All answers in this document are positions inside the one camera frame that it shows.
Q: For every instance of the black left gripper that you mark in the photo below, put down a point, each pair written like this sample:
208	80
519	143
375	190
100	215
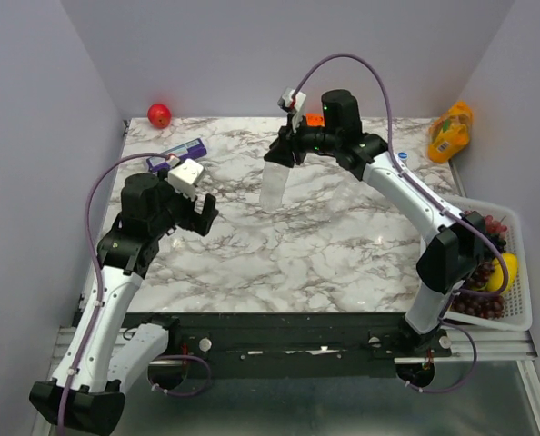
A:
202	222

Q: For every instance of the white plastic basket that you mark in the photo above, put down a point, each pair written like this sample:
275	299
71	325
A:
512	309

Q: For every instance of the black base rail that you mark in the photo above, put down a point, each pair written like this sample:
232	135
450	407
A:
251	345

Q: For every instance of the orange razor box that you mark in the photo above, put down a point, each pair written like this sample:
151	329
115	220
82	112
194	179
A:
316	120

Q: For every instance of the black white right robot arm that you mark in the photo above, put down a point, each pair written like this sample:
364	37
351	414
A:
453	244

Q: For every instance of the orange snack bag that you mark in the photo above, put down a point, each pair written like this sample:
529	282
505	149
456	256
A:
450	133

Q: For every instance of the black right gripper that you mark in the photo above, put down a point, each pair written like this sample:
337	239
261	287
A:
283	147

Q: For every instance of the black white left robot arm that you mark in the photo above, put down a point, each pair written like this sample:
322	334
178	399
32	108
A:
87	389

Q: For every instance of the purple white flat box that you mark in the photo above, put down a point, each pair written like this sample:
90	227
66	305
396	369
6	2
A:
194	149

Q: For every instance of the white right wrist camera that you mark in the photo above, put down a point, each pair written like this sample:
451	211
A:
294	105

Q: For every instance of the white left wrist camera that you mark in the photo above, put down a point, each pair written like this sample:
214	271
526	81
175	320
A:
185	178

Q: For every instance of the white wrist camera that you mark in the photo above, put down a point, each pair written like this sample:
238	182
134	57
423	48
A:
185	178
294	105

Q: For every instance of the clear plastic bottle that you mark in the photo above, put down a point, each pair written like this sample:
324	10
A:
274	179
403	164

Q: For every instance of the red apple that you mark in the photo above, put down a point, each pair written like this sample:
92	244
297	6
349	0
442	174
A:
159	116

